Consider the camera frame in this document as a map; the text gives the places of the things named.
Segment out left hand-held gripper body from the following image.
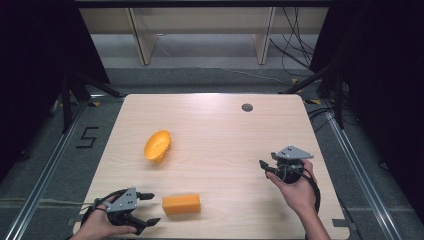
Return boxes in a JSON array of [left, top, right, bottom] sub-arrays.
[[105, 186, 150, 236]]

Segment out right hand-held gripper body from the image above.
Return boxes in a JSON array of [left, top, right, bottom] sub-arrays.
[[270, 144, 315, 185]]

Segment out orange rectangular block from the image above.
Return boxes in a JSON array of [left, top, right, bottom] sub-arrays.
[[161, 193, 202, 216]]

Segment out person's right hand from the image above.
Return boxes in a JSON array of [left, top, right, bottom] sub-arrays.
[[265, 159, 318, 218]]

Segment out person's left hand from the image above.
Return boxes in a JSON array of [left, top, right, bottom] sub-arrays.
[[71, 195, 138, 240]]

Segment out orange plastic bowl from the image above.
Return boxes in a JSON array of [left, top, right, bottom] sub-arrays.
[[143, 129, 172, 164]]

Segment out black tripod stand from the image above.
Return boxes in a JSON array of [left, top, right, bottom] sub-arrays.
[[279, 59, 346, 130], [58, 68, 125, 135]]

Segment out black curtain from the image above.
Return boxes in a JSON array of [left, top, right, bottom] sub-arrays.
[[309, 0, 424, 214], [0, 0, 112, 183]]

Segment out white furniture leg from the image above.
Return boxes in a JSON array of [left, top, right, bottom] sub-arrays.
[[125, 7, 160, 67], [252, 7, 278, 66]]

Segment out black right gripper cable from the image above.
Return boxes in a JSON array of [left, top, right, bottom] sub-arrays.
[[301, 168, 322, 214]]

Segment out black floor cables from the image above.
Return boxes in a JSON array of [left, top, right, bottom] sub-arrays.
[[307, 105, 338, 134]]

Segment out aluminium floor rail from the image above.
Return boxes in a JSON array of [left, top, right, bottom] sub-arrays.
[[321, 99, 405, 240], [3, 99, 88, 240]]

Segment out beige cable on floor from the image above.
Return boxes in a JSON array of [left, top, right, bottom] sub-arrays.
[[0, 197, 94, 206]]

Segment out thin white floor cable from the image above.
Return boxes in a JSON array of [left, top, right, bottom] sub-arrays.
[[156, 33, 294, 86]]

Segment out bundle of black hanging cables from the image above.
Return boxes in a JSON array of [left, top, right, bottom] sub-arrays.
[[268, 6, 318, 77]]

